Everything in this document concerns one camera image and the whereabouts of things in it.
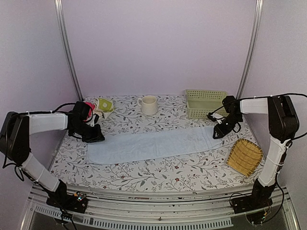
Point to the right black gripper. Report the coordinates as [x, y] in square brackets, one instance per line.
[221, 132]

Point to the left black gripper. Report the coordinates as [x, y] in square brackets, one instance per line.
[97, 137]

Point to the light blue towel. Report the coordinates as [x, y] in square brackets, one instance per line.
[146, 146]

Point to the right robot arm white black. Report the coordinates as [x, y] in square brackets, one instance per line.
[283, 125]

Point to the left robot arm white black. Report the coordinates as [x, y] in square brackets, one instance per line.
[80, 123]

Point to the yellow bamboo tray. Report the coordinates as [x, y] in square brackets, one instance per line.
[244, 157]

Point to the pink rolled towel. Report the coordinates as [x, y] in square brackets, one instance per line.
[90, 110]

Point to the cream green patterned towel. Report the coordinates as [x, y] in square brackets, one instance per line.
[103, 107]

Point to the green plastic basket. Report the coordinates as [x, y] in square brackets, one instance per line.
[202, 102]

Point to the cream ceramic mug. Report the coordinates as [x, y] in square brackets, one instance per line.
[148, 105]

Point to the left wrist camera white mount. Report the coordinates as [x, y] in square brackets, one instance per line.
[92, 122]

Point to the right aluminium frame post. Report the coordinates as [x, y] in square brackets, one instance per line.
[251, 47]

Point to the aluminium frame post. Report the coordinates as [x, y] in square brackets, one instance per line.
[67, 49]
[251, 47]

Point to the left aluminium frame post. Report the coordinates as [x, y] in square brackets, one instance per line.
[67, 49]

